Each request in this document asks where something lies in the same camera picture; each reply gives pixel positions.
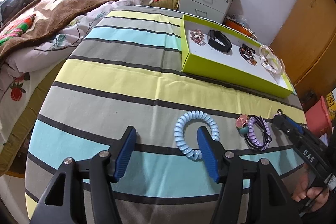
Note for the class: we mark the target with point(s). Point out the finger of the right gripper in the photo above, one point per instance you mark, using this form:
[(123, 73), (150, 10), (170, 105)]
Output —
[(292, 125), (280, 123)]

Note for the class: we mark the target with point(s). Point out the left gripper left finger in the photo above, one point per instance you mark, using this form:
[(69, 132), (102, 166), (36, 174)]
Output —
[(120, 153)]

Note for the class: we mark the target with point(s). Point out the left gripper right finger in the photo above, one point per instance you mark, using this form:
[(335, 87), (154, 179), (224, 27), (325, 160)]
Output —
[(213, 155)]

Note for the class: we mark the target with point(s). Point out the person's right hand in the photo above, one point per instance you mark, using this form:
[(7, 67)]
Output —
[(302, 191)]

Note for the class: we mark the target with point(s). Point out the pink plastic basket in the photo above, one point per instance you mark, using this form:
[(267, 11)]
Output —
[(318, 120)]

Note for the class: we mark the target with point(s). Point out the green shallow tray box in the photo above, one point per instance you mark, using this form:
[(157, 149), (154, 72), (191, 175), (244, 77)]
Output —
[(241, 66)]

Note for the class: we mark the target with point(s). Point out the orange storage box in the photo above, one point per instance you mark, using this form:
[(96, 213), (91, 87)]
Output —
[(239, 27)]

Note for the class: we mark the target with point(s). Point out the black fitness band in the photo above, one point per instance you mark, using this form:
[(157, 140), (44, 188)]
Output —
[(219, 41)]

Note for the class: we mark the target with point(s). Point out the white floral quilt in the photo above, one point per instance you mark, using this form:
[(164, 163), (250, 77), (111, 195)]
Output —
[(25, 69)]

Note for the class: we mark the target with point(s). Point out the grey bedside drawer cabinet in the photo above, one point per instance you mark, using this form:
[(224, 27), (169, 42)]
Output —
[(215, 10)]

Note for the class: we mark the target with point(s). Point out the red green pillow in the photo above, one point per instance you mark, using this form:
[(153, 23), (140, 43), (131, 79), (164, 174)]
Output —
[(18, 29)]

